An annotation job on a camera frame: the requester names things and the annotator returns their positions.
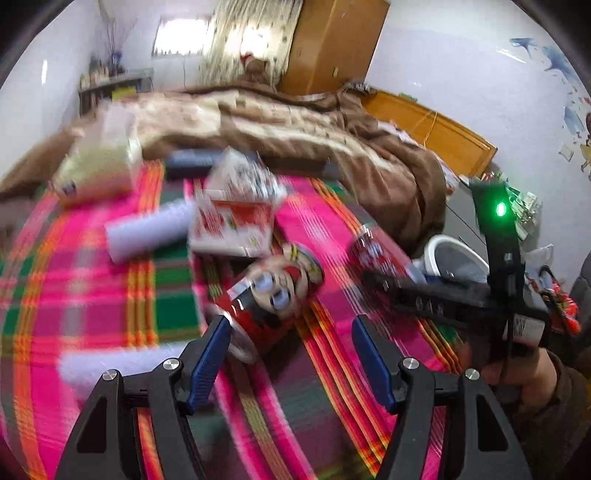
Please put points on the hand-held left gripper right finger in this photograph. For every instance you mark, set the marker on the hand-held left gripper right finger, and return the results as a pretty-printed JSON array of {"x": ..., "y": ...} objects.
[{"x": 374, "y": 364}]

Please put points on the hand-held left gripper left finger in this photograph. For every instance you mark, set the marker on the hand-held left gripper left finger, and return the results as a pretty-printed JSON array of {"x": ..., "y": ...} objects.
[{"x": 207, "y": 360}]

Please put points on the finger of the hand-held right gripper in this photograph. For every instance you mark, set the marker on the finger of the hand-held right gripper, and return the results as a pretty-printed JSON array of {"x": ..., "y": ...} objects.
[
  {"x": 431, "y": 278},
  {"x": 443, "y": 300}
]

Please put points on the white round trash bin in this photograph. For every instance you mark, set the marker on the white round trash bin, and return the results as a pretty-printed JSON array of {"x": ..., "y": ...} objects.
[{"x": 438, "y": 249}]

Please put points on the red cartoon print can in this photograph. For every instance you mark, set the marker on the red cartoon print can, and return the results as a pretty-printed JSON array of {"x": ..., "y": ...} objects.
[{"x": 272, "y": 295}]

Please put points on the white foam fruit net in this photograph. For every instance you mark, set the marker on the white foam fruit net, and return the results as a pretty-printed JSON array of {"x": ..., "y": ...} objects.
[{"x": 115, "y": 367}]

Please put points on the red and white carton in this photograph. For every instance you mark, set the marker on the red and white carton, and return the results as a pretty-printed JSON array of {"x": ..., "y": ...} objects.
[{"x": 231, "y": 226}]

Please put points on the white foam roll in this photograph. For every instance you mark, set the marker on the white foam roll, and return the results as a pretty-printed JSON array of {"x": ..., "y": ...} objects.
[{"x": 147, "y": 228}]

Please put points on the patterned paper cup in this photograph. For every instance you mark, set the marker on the patterned paper cup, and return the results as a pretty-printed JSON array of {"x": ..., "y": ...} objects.
[{"x": 244, "y": 177}]

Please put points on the person's right forearm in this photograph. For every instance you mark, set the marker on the person's right forearm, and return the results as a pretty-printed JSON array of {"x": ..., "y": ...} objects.
[{"x": 563, "y": 429}]

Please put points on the person's right hand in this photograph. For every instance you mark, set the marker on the person's right hand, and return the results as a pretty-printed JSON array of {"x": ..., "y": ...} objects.
[{"x": 531, "y": 378}]

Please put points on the pink green plaid tablecloth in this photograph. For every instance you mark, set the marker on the pink green plaid tablecloth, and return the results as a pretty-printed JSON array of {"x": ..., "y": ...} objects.
[{"x": 92, "y": 300}]

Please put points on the wooden bed headboard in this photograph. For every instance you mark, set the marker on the wooden bed headboard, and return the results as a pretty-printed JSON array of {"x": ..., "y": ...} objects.
[{"x": 438, "y": 129}]

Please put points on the black smartphone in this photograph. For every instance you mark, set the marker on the black smartphone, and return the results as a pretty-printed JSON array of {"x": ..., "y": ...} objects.
[{"x": 331, "y": 168}]

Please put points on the brown patterned blanket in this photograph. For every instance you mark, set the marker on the brown patterned blanket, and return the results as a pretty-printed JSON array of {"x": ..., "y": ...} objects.
[{"x": 300, "y": 134}]

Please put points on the black remote control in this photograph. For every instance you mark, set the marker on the black remote control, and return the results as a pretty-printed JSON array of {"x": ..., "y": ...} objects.
[{"x": 189, "y": 162}]

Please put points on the green tissue pack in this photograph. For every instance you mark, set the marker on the green tissue pack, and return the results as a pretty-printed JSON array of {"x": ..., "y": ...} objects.
[{"x": 99, "y": 166}]

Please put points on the wooden wardrobe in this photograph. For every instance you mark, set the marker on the wooden wardrobe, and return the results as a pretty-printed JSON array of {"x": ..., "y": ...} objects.
[{"x": 332, "y": 46}]

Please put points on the teddy bear with red hat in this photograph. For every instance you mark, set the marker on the teddy bear with red hat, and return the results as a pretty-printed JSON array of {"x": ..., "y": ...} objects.
[{"x": 256, "y": 69}]

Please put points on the shelf with bottles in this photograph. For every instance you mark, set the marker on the shelf with bottles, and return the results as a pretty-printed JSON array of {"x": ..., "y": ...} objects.
[{"x": 115, "y": 83}]

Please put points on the patterned window curtain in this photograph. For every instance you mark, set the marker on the patterned window curtain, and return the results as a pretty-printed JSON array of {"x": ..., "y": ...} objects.
[{"x": 249, "y": 32}]

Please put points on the blue vase with branches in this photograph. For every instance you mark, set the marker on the blue vase with branches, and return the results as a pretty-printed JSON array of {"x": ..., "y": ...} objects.
[{"x": 117, "y": 60}]

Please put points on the small window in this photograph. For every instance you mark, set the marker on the small window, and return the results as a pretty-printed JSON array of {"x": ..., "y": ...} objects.
[{"x": 182, "y": 39}]

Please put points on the sea animal wall stickers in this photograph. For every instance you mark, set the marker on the sea animal wall stickers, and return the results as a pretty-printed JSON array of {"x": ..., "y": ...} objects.
[{"x": 558, "y": 60}]

